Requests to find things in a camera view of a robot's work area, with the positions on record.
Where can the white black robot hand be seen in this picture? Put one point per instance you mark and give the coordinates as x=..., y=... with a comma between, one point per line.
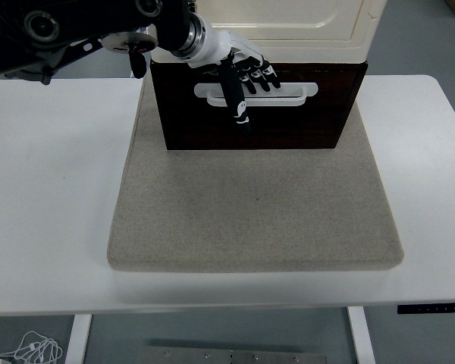
x=220, y=45

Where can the dark brown wooden drawer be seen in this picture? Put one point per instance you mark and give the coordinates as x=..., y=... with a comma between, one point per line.
x=333, y=95

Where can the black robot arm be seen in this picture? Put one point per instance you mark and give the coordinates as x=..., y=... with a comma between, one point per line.
x=41, y=26

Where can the beige felt mat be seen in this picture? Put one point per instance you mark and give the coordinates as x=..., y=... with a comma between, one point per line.
x=250, y=212

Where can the white table leg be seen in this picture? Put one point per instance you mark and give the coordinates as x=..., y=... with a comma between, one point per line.
x=362, y=337
x=77, y=341

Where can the black table control panel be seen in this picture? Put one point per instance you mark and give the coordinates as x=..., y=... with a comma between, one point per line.
x=432, y=308

